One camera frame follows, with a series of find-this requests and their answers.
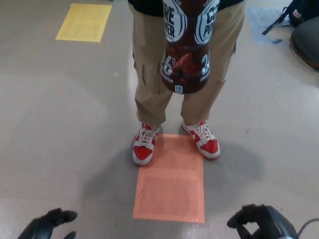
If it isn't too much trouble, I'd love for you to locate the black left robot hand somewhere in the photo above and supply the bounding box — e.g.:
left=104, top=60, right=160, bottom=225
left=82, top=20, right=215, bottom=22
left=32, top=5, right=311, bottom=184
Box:
left=17, top=208, right=78, bottom=239

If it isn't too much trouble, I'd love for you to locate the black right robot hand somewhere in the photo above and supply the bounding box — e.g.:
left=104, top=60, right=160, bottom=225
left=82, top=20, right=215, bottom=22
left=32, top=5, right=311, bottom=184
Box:
left=226, top=204, right=299, bottom=239

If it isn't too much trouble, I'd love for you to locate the brown protein shake bottle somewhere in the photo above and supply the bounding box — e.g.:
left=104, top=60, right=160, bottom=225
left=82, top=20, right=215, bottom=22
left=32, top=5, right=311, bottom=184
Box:
left=159, top=0, right=220, bottom=95

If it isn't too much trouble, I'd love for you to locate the person's left red white sneaker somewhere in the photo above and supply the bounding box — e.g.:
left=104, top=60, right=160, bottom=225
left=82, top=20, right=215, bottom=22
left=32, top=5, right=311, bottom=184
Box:
left=181, top=119, right=221, bottom=159

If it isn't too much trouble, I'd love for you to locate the person's red white sneaker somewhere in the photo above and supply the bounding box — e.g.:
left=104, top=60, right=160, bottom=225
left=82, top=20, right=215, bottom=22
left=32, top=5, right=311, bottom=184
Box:
left=132, top=122, right=161, bottom=166
left=181, top=119, right=221, bottom=159

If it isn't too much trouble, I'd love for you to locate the person's right red white sneaker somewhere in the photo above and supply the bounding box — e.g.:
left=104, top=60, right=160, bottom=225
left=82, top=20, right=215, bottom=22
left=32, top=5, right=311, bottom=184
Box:
left=132, top=122, right=161, bottom=166

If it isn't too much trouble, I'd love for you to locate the orange paper sheet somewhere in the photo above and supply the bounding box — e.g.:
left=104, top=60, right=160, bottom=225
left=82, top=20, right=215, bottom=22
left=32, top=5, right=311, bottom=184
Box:
left=132, top=133, right=206, bottom=224

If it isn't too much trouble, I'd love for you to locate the grey round seat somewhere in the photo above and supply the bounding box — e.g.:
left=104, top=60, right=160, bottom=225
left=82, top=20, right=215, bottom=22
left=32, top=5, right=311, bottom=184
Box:
left=289, top=23, right=319, bottom=70

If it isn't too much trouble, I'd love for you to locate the yellow paper sheet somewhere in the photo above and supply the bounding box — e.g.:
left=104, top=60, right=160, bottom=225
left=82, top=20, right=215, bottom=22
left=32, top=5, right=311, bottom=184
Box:
left=54, top=3, right=113, bottom=42

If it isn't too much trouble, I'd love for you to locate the blue paper sheet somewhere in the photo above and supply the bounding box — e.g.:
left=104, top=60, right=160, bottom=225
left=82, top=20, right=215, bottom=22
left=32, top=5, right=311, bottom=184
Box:
left=246, top=6, right=296, bottom=45

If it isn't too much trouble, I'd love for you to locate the dark blue backpack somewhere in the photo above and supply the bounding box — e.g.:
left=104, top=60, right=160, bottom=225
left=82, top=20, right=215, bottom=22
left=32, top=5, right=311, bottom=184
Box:
left=261, top=0, right=319, bottom=35

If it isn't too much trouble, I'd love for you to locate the black shirt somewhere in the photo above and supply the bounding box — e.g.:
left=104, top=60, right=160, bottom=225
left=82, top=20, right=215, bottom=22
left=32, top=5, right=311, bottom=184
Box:
left=127, top=0, right=244, bottom=11

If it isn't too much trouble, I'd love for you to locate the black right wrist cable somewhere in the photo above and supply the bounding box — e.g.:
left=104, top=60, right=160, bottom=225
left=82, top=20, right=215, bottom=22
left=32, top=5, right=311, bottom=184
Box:
left=298, top=217, right=319, bottom=239

